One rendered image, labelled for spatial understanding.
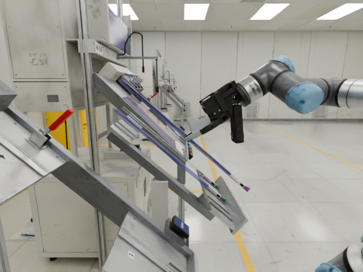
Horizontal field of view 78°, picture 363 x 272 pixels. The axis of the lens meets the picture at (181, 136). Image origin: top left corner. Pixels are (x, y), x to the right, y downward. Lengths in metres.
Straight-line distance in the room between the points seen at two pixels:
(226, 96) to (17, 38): 1.20
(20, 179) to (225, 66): 7.79
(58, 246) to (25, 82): 1.03
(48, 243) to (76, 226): 0.23
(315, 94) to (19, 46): 1.40
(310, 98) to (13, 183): 0.62
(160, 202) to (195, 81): 7.21
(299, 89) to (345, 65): 9.04
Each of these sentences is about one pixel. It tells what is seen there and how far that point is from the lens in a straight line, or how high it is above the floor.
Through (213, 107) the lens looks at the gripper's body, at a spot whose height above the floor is 1.08.
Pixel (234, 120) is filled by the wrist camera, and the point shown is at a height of 1.04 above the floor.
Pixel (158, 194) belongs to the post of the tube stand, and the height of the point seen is 0.77.
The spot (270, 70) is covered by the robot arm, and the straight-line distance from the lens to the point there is 0.68.
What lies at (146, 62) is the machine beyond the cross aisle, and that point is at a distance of 4.89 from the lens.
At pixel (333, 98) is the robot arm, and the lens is 0.71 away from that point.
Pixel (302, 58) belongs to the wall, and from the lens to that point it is 8.91.
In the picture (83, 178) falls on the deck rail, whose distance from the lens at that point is 0.57.
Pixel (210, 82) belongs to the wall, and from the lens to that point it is 7.95.
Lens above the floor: 1.13
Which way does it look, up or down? 12 degrees down
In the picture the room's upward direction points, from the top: straight up
